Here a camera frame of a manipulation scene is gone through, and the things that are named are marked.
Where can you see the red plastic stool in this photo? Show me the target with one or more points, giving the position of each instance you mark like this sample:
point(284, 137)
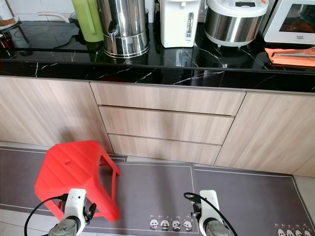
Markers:
point(74, 169)

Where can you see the grey panda floor mat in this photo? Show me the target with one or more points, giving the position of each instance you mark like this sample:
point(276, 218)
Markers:
point(152, 194)
point(261, 201)

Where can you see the light wood drawer front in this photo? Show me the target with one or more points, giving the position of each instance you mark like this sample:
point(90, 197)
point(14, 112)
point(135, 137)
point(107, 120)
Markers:
point(165, 150)
point(165, 98)
point(165, 126)

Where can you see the light wood cabinet door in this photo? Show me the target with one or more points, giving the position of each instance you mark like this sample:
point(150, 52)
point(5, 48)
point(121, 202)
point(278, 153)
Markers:
point(44, 110)
point(270, 132)

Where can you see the black glass cooktop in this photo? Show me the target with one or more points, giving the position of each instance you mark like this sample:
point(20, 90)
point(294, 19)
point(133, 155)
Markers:
point(39, 39)

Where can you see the orange folded cloth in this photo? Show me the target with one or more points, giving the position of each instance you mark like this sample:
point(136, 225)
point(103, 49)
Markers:
point(290, 57)

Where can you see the white electric thermo pot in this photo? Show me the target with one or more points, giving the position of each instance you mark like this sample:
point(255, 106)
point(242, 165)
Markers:
point(177, 23)

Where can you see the silver white rice cooker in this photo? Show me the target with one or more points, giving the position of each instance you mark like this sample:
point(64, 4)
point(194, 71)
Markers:
point(234, 25)

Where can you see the green plastic pitcher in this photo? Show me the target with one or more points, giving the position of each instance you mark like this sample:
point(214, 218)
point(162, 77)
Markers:
point(87, 20)

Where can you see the stainless steel water urn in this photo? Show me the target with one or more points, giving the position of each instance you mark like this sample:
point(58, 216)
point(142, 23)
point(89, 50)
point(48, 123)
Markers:
point(123, 19)

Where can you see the white toaster oven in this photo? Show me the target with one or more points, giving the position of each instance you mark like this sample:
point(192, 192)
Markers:
point(290, 34)

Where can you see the white kettle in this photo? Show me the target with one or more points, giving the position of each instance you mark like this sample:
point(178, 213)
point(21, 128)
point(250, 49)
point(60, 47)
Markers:
point(7, 12)

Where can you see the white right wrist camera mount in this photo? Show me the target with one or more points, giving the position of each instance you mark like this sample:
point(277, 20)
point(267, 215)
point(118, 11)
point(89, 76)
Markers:
point(209, 209)

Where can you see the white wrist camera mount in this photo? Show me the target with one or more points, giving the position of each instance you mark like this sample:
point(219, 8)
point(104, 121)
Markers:
point(209, 209)
point(75, 204)

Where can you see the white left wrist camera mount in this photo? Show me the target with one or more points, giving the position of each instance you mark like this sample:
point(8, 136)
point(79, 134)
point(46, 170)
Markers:
point(75, 204)

